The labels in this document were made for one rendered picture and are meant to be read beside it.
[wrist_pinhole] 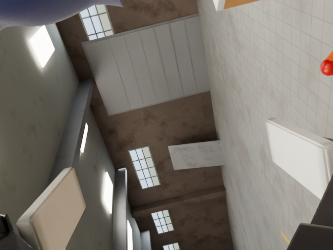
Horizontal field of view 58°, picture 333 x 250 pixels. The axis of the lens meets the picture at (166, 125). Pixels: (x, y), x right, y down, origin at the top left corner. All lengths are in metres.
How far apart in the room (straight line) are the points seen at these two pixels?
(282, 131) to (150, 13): 8.93
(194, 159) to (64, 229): 10.82
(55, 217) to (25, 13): 0.28
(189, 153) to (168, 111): 1.71
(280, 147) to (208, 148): 10.47
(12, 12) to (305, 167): 0.34
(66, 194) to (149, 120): 10.21
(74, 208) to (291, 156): 0.13
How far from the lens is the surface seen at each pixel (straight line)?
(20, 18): 0.41
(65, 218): 0.18
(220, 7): 2.46
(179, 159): 11.00
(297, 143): 0.17
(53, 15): 0.41
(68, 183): 0.19
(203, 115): 10.59
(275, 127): 0.19
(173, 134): 10.80
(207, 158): 10.96
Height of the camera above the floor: 1.58
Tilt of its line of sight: 1 degrees up
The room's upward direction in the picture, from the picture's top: 104 degrees counter-clockwise
